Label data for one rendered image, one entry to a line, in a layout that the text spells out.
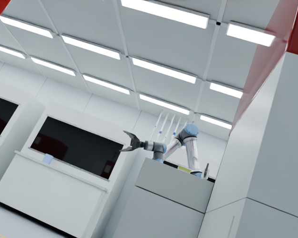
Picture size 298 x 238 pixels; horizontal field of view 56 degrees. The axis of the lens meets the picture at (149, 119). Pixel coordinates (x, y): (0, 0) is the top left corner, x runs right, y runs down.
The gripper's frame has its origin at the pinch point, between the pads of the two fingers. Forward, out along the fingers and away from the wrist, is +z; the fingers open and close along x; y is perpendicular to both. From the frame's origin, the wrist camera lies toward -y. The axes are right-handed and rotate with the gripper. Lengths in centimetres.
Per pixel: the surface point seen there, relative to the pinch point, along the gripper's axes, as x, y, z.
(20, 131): -14, 383, 145
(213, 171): -20, 228, -193
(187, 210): -26, -83, -24
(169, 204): -25, -79, -16
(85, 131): 9, 314, 24
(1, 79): 98, 513, 236
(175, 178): -14, -77, -18
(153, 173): -13, -73, -8
